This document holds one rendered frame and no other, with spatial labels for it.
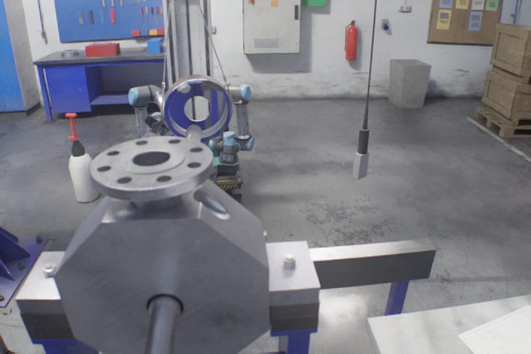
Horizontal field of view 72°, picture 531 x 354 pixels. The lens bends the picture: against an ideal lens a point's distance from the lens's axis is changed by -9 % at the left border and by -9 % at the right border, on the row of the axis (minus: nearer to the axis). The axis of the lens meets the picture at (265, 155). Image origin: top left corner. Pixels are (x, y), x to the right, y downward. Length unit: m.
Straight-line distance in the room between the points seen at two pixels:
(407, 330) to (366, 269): 0.35
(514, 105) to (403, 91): 1.54
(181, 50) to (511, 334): 2.64
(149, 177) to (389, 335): 0.79
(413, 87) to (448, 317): 5.03
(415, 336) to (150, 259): 0.76
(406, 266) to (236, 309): 0.78
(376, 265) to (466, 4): 5.75
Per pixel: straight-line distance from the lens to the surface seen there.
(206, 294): 0.94
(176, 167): 0.81
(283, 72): 6.12
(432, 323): 1.29
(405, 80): 6.01
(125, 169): 0.83
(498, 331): 1.34
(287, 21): 5.68
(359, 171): 1.86
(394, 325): 1.25
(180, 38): 3.06
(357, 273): 1.51
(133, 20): 6.10
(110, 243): 0.88
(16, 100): 6.47
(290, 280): 0.98
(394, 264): 1.54
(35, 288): 1.09
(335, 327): 2.38
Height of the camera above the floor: 1.77
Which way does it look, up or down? 25 degrees down
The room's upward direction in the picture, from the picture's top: straight up
